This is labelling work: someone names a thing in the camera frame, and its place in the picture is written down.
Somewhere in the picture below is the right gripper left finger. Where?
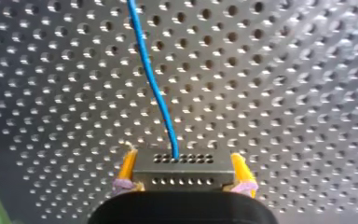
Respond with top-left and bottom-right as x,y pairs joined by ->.
111,142 -> 145,196

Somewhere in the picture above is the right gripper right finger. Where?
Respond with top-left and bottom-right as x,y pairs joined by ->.
223,152 -> 259,199

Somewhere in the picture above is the blue cable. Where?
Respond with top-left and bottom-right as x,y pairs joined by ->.
126,0 -> 236,192

